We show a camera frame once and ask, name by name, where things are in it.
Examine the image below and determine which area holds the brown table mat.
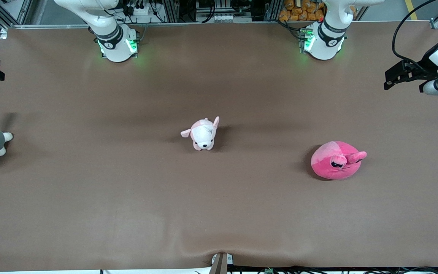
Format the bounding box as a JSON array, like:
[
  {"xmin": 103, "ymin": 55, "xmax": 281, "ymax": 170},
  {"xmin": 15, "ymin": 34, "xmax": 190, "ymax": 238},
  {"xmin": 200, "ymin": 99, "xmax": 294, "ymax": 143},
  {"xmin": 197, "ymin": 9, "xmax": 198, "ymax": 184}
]
[{"xmin": 0, "ymin": 21, "xmax": 438, "ymax": 272}]

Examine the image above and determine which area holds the small pale pink plush dog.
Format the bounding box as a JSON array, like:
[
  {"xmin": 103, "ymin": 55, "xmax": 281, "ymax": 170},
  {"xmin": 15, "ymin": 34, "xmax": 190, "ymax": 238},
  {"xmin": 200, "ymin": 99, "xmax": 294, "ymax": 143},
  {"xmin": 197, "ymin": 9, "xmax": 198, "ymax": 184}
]
[{"xmin": 181, "ymin": 116, "xmax": 220, "ymax": 151}]

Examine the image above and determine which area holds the round hot pink plush toy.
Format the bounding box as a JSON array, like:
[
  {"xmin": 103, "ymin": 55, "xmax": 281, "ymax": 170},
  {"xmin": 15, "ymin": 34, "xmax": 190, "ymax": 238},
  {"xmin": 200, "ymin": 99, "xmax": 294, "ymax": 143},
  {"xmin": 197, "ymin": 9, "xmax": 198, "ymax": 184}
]
[{"xmin": 311, "ymin": 141, "xmax": 368, "ymax": 181}]

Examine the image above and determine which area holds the metal table edge clamp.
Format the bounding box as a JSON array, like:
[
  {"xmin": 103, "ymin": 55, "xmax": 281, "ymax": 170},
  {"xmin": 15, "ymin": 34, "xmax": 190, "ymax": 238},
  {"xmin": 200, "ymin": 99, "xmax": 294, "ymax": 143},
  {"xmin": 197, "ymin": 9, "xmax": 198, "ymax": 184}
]
[{"xmin": 211, "ymin": 252, "xmax": 234, "ymax": 274}]

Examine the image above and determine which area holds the white power strip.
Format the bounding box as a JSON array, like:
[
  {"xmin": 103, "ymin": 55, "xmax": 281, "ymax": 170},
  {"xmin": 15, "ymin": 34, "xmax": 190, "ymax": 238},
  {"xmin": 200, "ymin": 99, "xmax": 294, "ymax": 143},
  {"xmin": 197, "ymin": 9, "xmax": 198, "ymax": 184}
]
[{"xmin": 125, "ymin": 4, "xmax": 152, "ymax": 16}]

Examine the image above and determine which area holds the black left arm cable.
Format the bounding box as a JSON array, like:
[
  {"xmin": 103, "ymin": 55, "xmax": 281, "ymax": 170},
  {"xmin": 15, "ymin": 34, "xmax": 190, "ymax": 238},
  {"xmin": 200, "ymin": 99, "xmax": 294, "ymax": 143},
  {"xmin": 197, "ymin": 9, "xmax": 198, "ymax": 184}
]
[{"xmin": 392, "ymin": 0, "xmax": 438, "ymax": 71}]

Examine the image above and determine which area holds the bag of orange items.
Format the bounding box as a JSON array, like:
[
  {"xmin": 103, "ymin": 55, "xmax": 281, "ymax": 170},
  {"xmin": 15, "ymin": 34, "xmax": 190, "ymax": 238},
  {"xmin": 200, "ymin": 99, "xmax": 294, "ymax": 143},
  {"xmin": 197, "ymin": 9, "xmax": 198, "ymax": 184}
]
[{"xmin": 278, "ymin": 0, "xmax": 326, "ymax": 22}]

